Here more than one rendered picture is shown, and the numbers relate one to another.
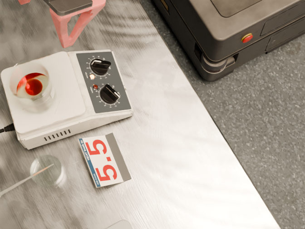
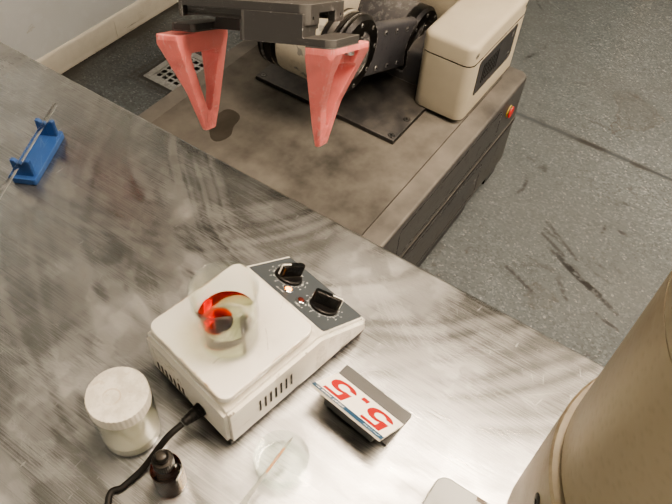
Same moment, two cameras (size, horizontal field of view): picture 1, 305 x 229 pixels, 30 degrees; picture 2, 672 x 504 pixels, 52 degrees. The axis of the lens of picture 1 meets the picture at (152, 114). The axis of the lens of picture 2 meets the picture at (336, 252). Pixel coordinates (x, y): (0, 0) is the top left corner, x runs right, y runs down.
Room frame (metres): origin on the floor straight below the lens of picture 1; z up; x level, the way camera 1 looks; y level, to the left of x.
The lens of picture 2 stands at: (-0.03, 0.28, 1.41)
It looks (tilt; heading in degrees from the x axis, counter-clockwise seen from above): 51 degrees down; 330
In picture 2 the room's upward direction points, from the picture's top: 4 degrees clockwise
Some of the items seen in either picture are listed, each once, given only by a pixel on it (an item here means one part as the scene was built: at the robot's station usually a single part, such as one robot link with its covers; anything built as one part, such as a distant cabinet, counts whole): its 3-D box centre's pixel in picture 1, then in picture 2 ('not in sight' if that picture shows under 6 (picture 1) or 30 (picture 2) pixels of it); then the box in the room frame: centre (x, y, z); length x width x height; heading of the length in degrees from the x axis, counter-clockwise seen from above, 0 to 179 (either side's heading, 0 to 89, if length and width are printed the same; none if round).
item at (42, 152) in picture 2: not in sight; (36, 149); (0.76, 0.30, 0.77); 0.10 x 0.03 x 0.04; 146
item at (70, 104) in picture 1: (43, 92); (231, 328); (0.34, 0.18, 0.83); 0.12 x 0.12 x 0.01; 18
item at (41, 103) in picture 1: (32, 89); (225, 316); (0.33, 0.19, 0.88); 0.07 x 0.06 x 0.08; 124
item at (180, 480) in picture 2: not in sight; (166, 469); (0.25, 0.29, 0.79); 0.03 x 0.03 x 0.07
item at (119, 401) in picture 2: not in sight; (125, 413); (0.32, 0.30, 0.79); 0.06 x 0.06 x 0.08
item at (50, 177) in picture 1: (47, 171); (281, 460); (0.22, 0.18, 0.76); 0.06 x 0.06 x 0.02
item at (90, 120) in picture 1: (61, 96); (253, 336); (0.35, 0.16, 0.79); 0.22 x 0.13 x 0.08; 108
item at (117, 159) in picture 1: (104, 159); (362, 400); (0.24, 0.08, 0.77); 0.09 x 0.06 x 0.04; 22
